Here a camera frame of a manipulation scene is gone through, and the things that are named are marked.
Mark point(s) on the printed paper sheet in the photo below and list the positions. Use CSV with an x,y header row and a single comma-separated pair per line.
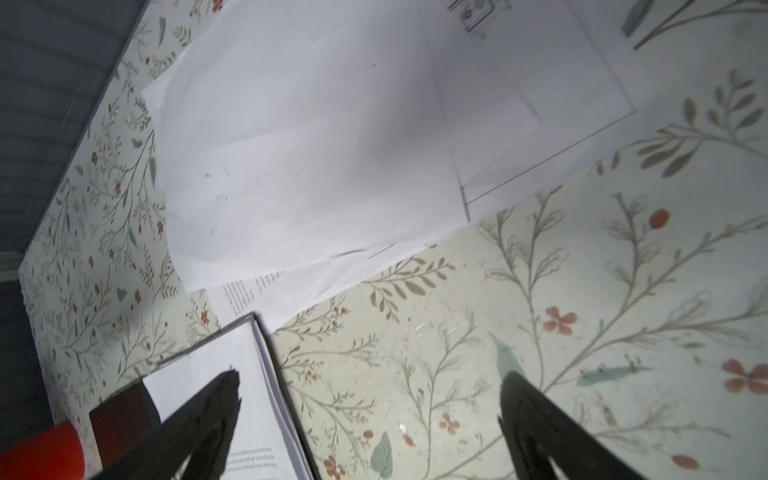
x,y
267,442
278,297

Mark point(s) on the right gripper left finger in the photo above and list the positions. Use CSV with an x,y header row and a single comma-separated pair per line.
x,y
134,443

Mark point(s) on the paper sheet with technical drawing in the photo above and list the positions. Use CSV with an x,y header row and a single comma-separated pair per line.
x,y
574,69

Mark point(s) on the white paper sheet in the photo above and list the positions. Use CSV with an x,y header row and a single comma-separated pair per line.
x,y
292,133

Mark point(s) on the orange black file folder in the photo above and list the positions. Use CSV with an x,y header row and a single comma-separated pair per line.
x,y
218,410

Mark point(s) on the red pencil cup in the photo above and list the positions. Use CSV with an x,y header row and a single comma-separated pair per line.
x,y
54,454

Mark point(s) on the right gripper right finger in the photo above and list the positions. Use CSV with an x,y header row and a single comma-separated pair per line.
x,y
541,438

